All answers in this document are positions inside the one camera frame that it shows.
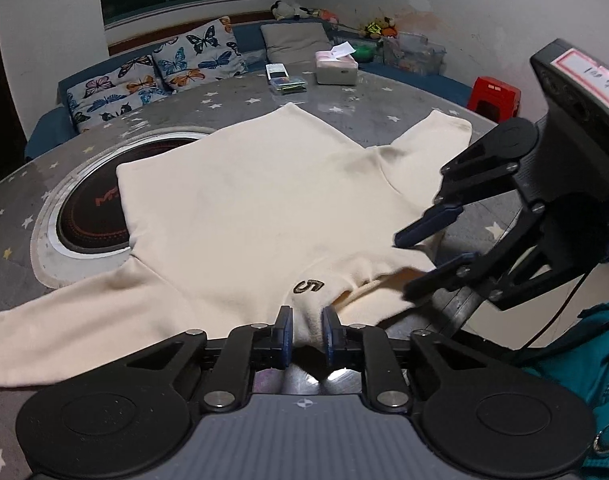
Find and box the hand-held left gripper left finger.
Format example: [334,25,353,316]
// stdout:
[126,305,295,414]

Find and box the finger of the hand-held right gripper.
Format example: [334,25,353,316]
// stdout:
[403,212,584,312]
[393,141,546,250]

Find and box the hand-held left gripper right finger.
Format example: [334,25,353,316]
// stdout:
[321,306,491,412]

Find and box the cream sweater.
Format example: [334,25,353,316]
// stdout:
[0,102,473,391]

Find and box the red plastic stool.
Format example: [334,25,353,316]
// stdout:
[467,76,522,126]

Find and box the clear plastic container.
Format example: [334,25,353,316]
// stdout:
[382,32,446,77]

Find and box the teal bag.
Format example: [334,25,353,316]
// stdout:
[522,300,609,480]

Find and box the pink tissue pack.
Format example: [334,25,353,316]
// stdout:
[315,42,359,70]

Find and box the colourful card pack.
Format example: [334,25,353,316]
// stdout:
[269,77,308,95]

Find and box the yellow green plush toy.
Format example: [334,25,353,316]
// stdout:
[359,16,400,41]

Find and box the grey pillow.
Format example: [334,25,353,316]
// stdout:
[260,22,335,65]

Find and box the round black induction cooker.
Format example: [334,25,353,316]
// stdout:
[32,127,215,288]

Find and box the grey star tablecloth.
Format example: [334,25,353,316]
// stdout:
[0,67,515,480]

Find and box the black and white plush toy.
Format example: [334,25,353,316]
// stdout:
[270,0,306,22]

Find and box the blue sofa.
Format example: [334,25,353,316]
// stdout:
[24,15,473,161]

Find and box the butterfly print pillow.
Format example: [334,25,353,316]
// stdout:
[152,16,248,92]
[67,55,171,132]

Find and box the black cable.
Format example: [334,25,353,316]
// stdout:
[527,260,593,351]

